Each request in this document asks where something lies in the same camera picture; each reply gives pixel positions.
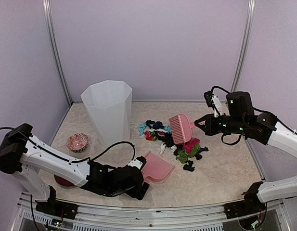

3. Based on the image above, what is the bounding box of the pile of coloured paper scraps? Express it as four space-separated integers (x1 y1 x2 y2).
138 120 209 164

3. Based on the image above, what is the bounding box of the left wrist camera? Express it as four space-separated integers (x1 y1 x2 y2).
128 156 147 170

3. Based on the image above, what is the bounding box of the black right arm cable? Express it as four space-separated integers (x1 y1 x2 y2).
210 86 297 145

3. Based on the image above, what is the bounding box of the light blue paper scrap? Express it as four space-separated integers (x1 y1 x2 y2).
138 123 147 136

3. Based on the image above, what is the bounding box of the aluminium front rail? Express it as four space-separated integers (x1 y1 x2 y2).
10 192 291 231

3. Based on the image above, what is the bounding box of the translucent white plastic bin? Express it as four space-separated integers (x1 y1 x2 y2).
81 80 132 147

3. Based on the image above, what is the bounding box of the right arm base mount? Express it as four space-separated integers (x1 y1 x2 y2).
223 181 267 219

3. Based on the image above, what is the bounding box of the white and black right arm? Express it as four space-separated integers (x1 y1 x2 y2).
194 91 297 214

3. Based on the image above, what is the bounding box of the red patterned glass bowl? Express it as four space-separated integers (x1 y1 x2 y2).
66 133 89 153

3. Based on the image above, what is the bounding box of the navy paper scrap far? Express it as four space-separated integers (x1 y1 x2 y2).
145 120 164 129

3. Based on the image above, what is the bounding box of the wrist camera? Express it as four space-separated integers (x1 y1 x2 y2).
204 90 223 118
128 156 147 170

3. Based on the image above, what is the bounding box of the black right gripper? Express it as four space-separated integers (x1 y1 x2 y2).
195 113 247 136

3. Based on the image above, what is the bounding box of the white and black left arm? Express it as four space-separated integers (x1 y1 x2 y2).
0 124 149 214

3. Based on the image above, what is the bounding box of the pink plastic dustpan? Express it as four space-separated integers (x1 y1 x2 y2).
141 152 175 184

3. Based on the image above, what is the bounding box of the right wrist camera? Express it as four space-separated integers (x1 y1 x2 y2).
204 90 223 118

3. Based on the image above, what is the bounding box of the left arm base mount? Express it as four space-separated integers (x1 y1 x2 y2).
36 186 78 220

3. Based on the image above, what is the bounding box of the black paper scrap right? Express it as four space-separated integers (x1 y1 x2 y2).
183 160 195 172

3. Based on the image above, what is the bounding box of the red floral lacquer bowl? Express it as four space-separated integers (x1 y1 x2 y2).
54 175 74 187

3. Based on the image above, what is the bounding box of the green paper scrap near dustpan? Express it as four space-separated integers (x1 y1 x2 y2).
176 150 189 164

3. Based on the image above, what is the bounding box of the pink hand brush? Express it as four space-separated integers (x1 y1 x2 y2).
169 114 195 144

